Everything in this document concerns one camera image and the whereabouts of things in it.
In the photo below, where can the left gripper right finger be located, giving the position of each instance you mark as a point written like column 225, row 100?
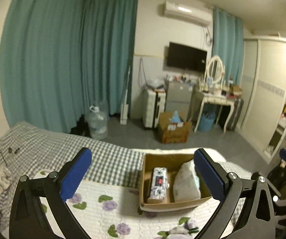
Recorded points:
column 257, row 216

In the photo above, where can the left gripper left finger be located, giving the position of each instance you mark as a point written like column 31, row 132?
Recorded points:
column 28, row 218

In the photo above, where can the white flower plush toy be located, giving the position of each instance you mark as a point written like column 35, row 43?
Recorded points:
column 186, row 225

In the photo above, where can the grey checked bed sheet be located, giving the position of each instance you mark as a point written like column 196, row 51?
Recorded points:
column 45, row 150

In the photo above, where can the dark striped suitcase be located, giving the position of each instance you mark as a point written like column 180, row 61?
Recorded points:
column 238, row 105

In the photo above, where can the pale wet wipes pack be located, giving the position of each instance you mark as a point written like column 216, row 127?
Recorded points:
column 186, row 185

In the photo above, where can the floral quilted blanket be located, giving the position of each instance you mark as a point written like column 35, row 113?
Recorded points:
column 107, row 211

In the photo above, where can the white dressing table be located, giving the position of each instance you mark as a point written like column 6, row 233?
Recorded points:
column 207, row 98

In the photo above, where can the blue laundry basket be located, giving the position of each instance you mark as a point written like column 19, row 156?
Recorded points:
column 206, row 121

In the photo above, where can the white louvred wardrobe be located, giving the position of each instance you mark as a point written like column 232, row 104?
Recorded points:
column 262, row 122

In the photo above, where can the open cardboard box on bed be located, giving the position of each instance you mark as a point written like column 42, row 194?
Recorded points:
column 172, row 162

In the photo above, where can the patterned tissue pack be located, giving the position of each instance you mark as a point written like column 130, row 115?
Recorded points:
column 158, row 185

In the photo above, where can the white oval vanity mirror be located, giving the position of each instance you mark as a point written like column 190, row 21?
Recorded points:
column 215, row 70

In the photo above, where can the cardboard box on floor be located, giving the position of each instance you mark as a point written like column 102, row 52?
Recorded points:
column 173, row 132

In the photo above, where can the clear water jug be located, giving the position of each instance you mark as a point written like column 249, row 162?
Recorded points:
column 97, row 121

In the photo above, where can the grey mini fridge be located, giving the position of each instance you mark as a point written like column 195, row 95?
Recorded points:
column 178, row 97

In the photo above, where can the teal curtain right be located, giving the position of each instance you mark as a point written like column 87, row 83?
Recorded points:
column 228, row 43

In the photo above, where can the teal curtain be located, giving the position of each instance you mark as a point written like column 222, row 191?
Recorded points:
column 58, row 57
column 228, row 43

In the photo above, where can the white floor mop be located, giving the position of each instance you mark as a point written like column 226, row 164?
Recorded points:
column 124, row 105

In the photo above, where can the white suitcase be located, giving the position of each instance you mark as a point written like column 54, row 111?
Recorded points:
column 153, row 106

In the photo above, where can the white air conditioner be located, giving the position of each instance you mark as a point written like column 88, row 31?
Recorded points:
column 198, row 16

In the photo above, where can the teal curtain left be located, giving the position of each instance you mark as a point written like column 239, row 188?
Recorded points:
column 58, row 57

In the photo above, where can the black wall television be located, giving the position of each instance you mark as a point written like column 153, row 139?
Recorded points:
column 186, row 57

